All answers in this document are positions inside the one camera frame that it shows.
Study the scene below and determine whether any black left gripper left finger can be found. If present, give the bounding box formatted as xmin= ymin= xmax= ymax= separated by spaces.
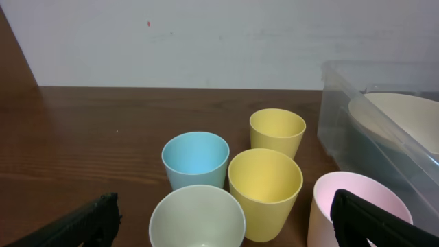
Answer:
xmin=6 ymin=193 xmax=121 ymax=247

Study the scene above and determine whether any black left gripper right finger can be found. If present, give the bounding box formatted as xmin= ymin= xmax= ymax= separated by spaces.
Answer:
xmin=330 ymin=189 xmax=438 ymax=247

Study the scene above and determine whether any cream large bowl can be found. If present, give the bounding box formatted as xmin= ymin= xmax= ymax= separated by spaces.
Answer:
xmin=348 ymin=93 xmax=438 ymax=155

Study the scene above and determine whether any pink cup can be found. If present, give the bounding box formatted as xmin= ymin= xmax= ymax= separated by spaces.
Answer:
xmin=307 ymin=172 xmax=413 ymax=247

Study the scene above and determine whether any yellow cup near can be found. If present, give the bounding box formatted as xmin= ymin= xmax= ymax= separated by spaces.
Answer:
xmin=228 ymin=148 xmax=303 ymax=242

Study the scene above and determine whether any yellow cup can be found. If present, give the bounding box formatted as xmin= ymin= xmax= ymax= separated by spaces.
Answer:
xmin=228 ymin=148 xmax=303 ymax=242
xmin=249 ymin=108 xmax=307 ymax=159

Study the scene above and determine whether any pale green cup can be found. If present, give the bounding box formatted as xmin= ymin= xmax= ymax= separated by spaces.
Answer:
xmin=149 ymin=185 xmax=246 ymax=247

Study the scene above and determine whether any clear plastic storage bin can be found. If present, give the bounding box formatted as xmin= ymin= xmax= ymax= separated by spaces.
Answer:
xmin=318 ymin=60 xmax=438 ymax=234

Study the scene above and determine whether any light blue cup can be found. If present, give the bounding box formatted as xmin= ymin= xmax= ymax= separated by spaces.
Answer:
xmin=161 ymin=132 xmax=230 ymax=191

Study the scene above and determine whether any yellow cup far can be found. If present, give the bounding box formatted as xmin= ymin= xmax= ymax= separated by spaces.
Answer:
xmin=249 ymin=108 xmax=307 ymax=159

